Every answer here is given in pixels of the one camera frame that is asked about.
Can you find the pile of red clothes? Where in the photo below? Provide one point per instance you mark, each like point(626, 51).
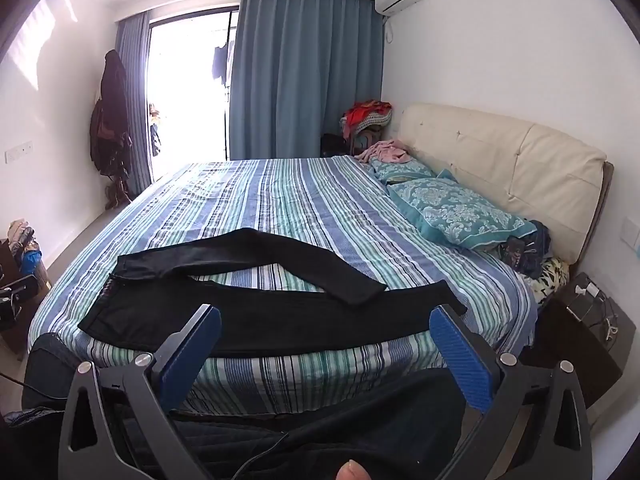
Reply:
point(367, 112)

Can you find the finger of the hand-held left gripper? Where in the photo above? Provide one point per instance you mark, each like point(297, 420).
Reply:
point(20, 287)

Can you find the large teal patterned pillow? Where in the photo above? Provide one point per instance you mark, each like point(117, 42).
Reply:
point(460, 215)

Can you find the dark nightstand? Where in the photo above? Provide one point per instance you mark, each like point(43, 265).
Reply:
point(580, 355)

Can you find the wide blue curtain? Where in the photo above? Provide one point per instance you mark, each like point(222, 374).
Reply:
point(300, 75)

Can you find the white wall switch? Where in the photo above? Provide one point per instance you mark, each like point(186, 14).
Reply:
point(19, 154)

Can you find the black pants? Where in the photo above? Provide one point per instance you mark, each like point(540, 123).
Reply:
point(280, 320)

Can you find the clutter on cabinet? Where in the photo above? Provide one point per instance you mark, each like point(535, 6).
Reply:
point(22, 242)

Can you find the floral cloth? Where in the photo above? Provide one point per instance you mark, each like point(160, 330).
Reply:
point(550, 280)

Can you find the person's leg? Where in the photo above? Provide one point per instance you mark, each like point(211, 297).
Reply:
point(350, 420)
point(50, 365)

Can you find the hanging dark laundry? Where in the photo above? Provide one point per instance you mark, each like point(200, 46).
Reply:
point(222, 62)

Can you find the glass balcony door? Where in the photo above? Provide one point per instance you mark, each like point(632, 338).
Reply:
point(190, 110)

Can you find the small teal patterned pillow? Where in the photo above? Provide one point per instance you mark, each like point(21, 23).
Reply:
point(400, 170)

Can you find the person's left leg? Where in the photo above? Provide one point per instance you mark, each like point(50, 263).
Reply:
point(50, 365)

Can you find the person's right hand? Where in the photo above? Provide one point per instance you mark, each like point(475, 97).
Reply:
point(352, 471)

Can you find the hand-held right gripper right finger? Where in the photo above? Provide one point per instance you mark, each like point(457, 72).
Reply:
point(465, 360)

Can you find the pink cloth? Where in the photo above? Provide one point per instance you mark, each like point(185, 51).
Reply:
point(385, 152)

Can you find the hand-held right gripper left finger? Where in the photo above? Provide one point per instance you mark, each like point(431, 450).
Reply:
point(192, 350)

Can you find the person's right leg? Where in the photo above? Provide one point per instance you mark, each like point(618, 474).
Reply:
point(350, 420)

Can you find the bed with striped sheet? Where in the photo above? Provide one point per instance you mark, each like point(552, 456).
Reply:
point(280, 200)

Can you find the dark bag on wall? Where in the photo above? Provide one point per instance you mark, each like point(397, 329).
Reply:
point(111, 110)

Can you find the dark clothes bundle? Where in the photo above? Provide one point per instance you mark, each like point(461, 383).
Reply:
point(537, 247)

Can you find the cream padded headboard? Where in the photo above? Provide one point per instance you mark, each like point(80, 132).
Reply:
point(500, 160)

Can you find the brown cabinet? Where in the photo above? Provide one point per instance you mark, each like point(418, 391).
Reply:
point(37, 280)

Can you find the narrow blue curtain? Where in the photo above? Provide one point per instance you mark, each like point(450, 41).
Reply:
point(132, 110)

